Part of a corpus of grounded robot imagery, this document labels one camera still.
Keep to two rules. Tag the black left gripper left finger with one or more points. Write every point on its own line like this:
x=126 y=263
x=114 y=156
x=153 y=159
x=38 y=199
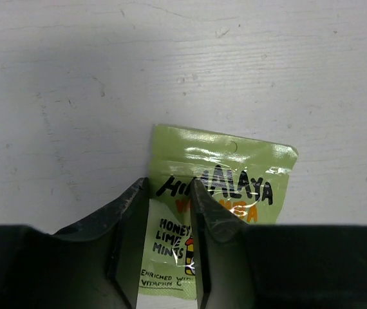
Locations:
x=92 y=263

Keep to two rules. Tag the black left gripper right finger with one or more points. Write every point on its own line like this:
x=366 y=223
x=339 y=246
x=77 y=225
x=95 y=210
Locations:
x=239 y=265

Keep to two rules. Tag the green snack packet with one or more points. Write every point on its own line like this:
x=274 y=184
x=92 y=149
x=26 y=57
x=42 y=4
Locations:
x=247 y=177

